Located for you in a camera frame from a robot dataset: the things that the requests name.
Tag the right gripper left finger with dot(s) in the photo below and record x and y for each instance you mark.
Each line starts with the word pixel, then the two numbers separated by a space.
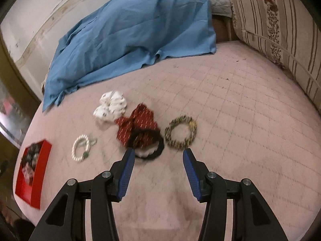
pixel 64 218

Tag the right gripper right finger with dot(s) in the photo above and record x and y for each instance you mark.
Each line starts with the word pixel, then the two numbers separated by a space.
pixel 253 219

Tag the black grey organza scrunchie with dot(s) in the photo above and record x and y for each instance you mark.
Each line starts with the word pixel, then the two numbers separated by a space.
pixel 31 158

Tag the dark red dotted scrunchie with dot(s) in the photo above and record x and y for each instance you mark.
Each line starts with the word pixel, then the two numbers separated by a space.
pixel 139 130

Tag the white cherry print scrunchie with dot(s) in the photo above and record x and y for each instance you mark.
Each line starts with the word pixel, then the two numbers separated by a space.
pixel 112 106

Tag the red plaid scrunchie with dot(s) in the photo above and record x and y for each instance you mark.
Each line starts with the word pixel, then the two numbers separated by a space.
pixel 28 174

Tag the red tray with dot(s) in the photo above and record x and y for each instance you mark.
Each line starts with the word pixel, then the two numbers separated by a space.
pixel 32 194

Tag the wooden glass door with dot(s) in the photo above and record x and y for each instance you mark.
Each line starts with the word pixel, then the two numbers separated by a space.
pixel 18 102

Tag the striped floral pillow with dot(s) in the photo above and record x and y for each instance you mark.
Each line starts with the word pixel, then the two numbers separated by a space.
pixel 285 32

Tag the blue blanket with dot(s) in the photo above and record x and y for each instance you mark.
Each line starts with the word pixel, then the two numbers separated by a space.
pixel 124 35

